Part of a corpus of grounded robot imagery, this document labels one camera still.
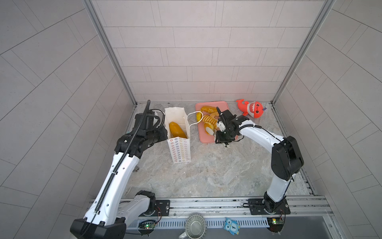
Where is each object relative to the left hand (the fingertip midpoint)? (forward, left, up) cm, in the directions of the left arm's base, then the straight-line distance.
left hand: (170, 129), depth 71 cm
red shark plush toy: (+30, -53, -19) cm, 64 cm away
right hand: (+4, -24, -18) cm, 31 cm away
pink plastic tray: (+10, -17, -25) cm, 32 cm away
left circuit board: (-36, +9, -21) cm, 43 cm away
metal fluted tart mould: (-37, -13, -24) cm, 45 cm away
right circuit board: (-35, -50, -25) cm, 66 cm away
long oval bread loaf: (+10, 0, -16) cm, 18 cm away
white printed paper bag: (-5, -4, -10) cm, 11 cm away
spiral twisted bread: (+23, -19, -21) cm, 37 cm away
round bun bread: (+12, -20, -17) cm, 29 cm away
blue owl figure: (-36, -29, -22) cm, 52 cm away
